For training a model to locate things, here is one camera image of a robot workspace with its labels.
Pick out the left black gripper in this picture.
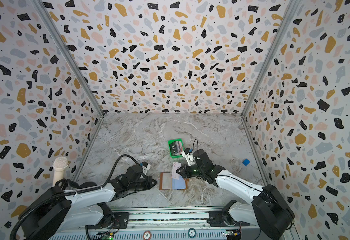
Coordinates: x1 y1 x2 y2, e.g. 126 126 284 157
130 175 160 191

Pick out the white cherry blossom credit card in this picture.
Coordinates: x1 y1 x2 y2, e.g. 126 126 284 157
171 161 182 181

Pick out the brown leather card holder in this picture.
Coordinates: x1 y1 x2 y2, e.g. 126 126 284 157
159 172 188 191

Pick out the stack of credit cards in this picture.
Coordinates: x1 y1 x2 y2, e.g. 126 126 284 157
169 141 183 156

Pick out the green plastic card tray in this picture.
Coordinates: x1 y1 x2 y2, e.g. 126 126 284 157
168 139 184 159

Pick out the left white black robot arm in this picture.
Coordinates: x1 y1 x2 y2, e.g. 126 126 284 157
9 162 158 240

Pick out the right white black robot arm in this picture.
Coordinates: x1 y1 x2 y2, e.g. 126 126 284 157
176 148 295 240

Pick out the small blue cube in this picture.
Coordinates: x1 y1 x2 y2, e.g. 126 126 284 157
243 159 250 166

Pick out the beige foam microphone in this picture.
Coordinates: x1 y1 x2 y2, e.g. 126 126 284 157
53 157 68 186

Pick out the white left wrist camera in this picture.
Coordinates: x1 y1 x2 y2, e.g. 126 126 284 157
140 162 151 175

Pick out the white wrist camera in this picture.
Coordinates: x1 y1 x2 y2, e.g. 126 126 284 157
182 148 195 166
140 162 151 175

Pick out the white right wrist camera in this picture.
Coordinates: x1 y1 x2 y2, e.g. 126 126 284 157
182 148 195 166

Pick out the aluminium mounting rail frame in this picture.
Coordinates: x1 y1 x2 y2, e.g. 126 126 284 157
36 206 299 240

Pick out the left black corrugated cable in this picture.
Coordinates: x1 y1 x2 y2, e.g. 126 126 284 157
9 154 139 240

